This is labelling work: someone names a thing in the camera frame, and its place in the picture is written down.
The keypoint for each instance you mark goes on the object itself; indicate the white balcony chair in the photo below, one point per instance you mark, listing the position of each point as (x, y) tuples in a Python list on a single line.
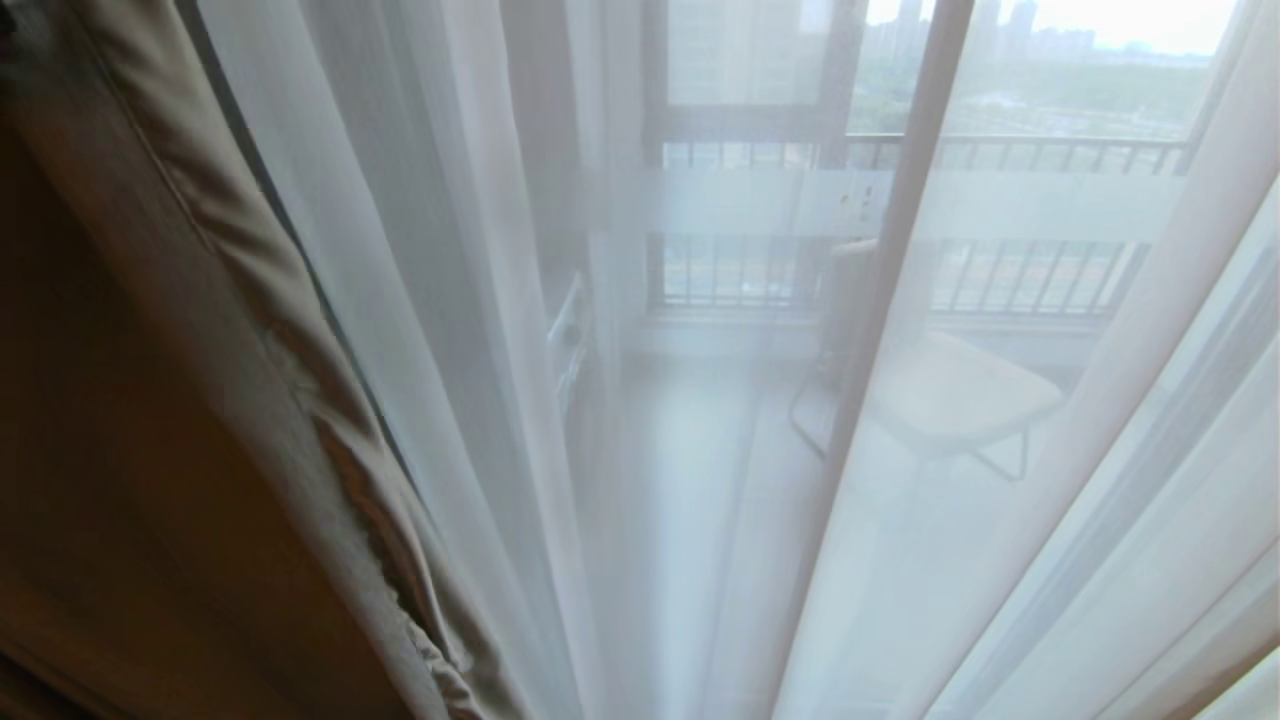
[(950, 395)]

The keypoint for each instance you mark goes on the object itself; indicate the balcony railing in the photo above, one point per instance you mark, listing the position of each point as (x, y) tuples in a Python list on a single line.
[(1000, 270)]

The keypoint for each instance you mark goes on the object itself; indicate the white sheer curtain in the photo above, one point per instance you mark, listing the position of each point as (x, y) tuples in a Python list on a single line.
[(700, 500)]

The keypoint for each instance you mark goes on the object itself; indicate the brown blackout curtain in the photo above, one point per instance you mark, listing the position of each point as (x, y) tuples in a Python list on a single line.
[(150, 400)]

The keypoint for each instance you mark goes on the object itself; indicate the balcony door frame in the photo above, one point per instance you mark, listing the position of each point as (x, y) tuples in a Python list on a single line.
[(560, 150)]

